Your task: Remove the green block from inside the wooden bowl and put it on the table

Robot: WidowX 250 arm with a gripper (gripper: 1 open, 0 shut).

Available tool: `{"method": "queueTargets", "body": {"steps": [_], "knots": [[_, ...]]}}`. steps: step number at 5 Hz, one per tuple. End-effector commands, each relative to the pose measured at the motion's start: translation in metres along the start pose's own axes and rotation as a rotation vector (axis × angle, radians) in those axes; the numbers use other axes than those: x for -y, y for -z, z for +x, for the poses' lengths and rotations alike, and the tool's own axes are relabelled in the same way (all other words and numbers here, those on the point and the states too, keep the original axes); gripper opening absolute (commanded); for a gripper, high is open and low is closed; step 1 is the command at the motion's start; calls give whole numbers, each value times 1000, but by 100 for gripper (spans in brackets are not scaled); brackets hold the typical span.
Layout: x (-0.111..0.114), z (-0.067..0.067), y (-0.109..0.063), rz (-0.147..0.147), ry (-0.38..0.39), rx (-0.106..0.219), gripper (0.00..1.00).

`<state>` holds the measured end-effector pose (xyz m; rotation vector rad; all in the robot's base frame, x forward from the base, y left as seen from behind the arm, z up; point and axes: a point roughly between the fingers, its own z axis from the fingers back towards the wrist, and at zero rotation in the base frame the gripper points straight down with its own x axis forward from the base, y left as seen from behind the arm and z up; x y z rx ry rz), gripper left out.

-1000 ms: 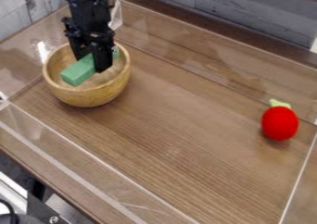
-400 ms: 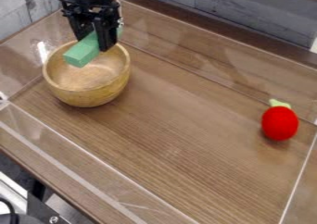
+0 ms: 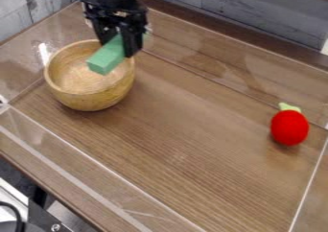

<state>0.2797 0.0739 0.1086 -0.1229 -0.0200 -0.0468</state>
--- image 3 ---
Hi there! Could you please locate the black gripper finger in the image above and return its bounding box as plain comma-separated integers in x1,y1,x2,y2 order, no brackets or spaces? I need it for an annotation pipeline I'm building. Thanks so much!
91,17,120,45
121,23,146,58

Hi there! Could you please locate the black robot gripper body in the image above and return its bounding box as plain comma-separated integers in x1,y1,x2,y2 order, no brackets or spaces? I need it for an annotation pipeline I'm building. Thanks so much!
81,0,148,30

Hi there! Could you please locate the green rectangular block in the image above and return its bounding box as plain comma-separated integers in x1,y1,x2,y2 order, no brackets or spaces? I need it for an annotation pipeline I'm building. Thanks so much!
86,34,128,76

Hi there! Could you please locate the wooden bowl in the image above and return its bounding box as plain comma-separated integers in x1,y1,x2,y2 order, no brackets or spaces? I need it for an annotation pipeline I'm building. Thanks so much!
45,39,136,111

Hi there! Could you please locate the clear acrylic tray wall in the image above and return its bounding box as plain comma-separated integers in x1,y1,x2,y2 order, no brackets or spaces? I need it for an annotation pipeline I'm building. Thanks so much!
0,0,328,232

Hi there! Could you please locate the black metal bracket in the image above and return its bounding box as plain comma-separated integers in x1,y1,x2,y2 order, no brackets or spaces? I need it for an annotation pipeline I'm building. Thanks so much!
26,199,74,232

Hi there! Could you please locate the black cable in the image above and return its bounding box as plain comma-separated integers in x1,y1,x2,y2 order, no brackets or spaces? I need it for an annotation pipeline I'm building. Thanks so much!
0,200,27,232

